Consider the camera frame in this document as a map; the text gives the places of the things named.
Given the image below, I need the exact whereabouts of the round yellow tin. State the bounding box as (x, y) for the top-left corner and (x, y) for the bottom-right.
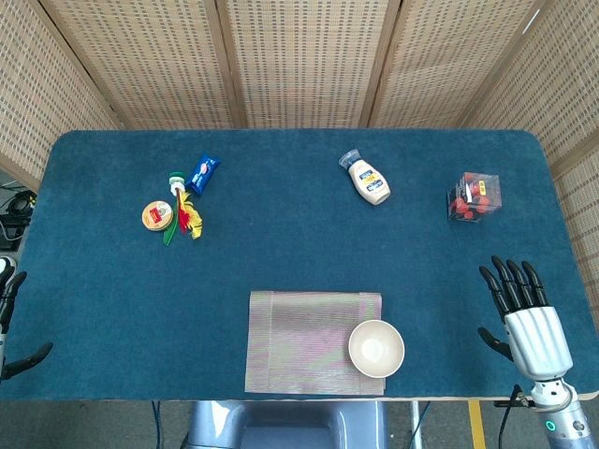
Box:
(140, 199), (175, 233)

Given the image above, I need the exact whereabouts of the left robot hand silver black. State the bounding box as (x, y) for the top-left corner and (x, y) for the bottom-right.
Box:
(0, 269), (54, 384)

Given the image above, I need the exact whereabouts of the mayonnaise squeeze bottle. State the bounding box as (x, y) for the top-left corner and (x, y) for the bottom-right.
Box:
(338, 149), (392, 207)

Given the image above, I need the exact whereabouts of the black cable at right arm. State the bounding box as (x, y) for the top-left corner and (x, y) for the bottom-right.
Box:
(495, 384), (535, 449)

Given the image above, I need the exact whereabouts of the blue carpet table cover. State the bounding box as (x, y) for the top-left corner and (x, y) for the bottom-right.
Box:
(0, 128), (599, 402)

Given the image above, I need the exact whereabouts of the blue snack packet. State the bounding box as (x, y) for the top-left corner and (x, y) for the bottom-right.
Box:
(184, 153), (223, 198)

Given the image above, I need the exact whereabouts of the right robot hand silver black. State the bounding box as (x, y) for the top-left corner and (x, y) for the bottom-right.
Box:
(476, 254), (575, 381)

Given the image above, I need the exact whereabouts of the colourful feather shuttlecock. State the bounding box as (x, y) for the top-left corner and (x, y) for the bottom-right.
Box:
(162, 171), (205, 246)

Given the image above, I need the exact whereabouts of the bamboo folding screen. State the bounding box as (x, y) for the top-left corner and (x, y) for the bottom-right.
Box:
(0, 0), (599, 300)

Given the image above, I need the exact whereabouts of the yellow floor tape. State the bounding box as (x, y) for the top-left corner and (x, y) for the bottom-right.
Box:
(467, 399), (486, 449)

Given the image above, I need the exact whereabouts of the metal table leg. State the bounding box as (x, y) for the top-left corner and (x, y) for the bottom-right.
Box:
(409, 400), (423, 449)

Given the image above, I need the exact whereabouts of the black equipment with cables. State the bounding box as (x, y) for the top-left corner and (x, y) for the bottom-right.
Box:
(0, 181), (38, 252)

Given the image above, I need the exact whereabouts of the white bowl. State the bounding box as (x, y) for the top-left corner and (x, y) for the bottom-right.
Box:
(347, 319), (406, 379)

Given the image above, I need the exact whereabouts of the blue cable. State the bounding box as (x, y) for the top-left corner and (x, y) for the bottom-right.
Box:
(416, 400), (432, 449)
(150, 400), (163, 449)

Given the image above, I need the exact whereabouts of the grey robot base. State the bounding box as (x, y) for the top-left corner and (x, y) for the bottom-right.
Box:
(180, 399), (389, 449)

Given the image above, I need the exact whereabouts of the clear box of red items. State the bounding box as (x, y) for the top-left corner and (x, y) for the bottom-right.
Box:
(445, 171), (504, 225)

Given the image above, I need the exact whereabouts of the grey woven placemat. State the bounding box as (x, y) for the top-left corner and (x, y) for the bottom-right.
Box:
(243, 290), (387, 395)

